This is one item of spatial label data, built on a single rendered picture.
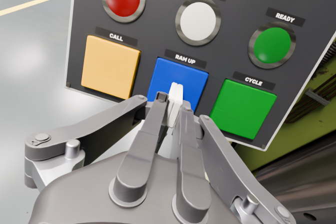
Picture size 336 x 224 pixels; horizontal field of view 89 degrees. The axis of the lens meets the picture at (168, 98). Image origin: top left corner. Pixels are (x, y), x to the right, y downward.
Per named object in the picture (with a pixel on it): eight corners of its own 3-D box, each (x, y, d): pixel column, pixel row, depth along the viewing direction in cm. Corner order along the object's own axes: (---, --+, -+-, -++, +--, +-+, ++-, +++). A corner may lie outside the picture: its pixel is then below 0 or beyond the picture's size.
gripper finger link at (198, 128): (179, 117, 15) (211, 127, 15) (180, 98, 20) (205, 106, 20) (174, 131, 16) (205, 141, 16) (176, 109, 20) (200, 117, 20)
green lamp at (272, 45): (274, 73, 22) (300, 45, 19) (242, 54, 23) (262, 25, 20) (279, 63, 24) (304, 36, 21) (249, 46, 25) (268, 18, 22)
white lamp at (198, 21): (200, 49, 22) (214, 17, 19) (172, 32, 23) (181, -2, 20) (211, 41, 24) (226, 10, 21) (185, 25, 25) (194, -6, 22)
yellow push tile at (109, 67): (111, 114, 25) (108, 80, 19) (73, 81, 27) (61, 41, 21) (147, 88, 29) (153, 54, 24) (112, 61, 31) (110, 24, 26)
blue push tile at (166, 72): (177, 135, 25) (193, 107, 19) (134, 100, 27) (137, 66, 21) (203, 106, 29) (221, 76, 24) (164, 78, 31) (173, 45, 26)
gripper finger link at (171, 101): (166, 127, 17) (159, 124, 17) (171, 103, 24) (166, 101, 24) (175, 101, 16) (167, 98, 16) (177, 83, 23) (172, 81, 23)
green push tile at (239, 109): (253, 140, 26) (278, 96, 23) (206, 125, 26) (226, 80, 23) (249, 134, 28) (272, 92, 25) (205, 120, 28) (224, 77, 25)
